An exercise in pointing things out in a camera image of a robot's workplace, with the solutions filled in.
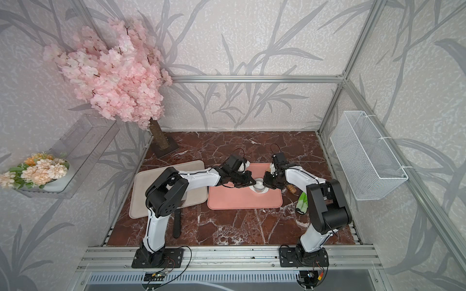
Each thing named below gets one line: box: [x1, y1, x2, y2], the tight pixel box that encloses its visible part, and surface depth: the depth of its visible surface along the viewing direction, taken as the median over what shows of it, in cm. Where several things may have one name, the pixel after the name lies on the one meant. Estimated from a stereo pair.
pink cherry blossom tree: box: [42, 18, 179, 159], surface depth 70 cm
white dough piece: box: [248, 185, 269, 194], surface depth 95 cm
